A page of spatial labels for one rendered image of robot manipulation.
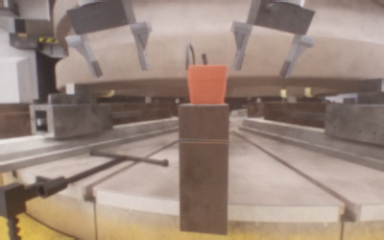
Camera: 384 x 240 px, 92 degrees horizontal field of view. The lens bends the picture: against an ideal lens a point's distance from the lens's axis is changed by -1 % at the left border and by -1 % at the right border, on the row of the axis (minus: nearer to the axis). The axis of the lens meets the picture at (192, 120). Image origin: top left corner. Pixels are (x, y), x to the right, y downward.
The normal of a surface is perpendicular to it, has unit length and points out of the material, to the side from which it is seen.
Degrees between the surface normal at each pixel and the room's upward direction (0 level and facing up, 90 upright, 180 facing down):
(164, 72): 90
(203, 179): 90
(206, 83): 97
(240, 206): 90
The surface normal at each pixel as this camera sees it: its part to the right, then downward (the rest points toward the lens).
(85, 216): -0.32, 0.09
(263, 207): -0.08, 0.10
